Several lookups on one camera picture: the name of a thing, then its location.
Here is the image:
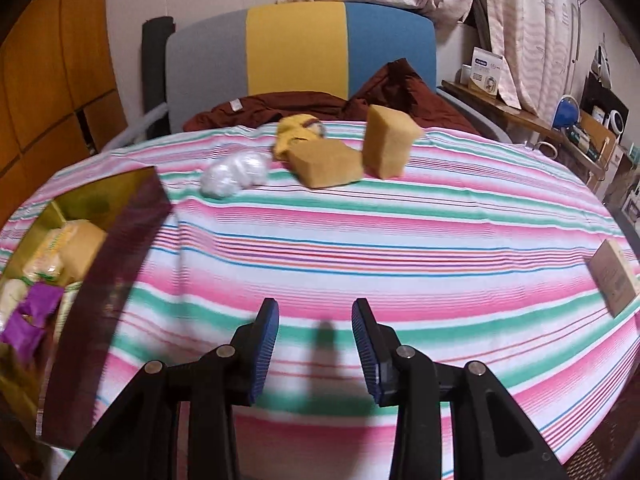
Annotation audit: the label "yellow sponge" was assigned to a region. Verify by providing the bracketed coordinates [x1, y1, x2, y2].
[289, 140, 363, 190]
[62, 220, 108, 286]

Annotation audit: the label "hooked metal pole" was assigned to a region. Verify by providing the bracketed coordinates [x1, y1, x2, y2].
[570, 0, 593, 81]

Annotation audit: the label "brown cardboard box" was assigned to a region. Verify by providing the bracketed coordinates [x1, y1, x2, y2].
[585, 238, 640, 318]

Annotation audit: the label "tall yellow sponge block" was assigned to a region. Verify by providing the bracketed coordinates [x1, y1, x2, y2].
[361, 104, 426, 181]

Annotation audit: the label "grey metal tube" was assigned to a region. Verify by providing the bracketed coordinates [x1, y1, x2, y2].
[102, 105, 168, 153]

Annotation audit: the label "black upright pad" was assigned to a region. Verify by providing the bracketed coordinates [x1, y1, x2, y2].
[141, 16, 176, 136]

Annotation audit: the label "maroon cloth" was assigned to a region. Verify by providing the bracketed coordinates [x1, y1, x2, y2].
[182, 58, 483, 136]

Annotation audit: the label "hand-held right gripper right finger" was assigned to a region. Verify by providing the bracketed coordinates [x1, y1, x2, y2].
[351, 297, 571, 480]

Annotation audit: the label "corn snack packet green edges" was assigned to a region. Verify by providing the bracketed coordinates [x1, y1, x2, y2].
[22, 227, 76, 286]

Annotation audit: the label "yellow crumpled packet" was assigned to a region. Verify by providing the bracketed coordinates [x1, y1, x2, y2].
[272, 114, 326, 163]

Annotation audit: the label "lumpy clear plastic bag wad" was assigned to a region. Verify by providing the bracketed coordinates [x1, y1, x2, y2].
[200, 151, 273, 199]

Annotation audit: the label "white round fan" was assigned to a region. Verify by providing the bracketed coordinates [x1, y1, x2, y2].
[602, 110, 628, 136]

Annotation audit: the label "wooden wardrobe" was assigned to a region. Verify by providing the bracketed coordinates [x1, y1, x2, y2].
[0, 0, 128, 211]

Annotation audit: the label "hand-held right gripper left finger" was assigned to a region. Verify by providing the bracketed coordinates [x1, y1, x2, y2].
[57, 297, 280, 480]

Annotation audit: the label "wooden side table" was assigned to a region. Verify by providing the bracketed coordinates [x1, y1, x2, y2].
[440, 79, 608, 181]

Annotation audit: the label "grey yellow blue chair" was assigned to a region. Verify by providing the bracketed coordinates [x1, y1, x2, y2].
[165, 1, 513, 143]

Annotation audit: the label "black monitor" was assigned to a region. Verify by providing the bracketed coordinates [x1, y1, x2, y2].
[580, 72, 630, 126]

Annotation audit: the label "purple snack packet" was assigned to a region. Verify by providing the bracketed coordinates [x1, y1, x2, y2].
[0, 282, 65, 361]

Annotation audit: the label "dark maroon box gold inside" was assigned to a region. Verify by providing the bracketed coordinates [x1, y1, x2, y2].
[0, 166, 173, 448]

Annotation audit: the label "white printed box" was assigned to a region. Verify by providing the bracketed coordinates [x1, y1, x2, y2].
[470, 46, 503, 98]

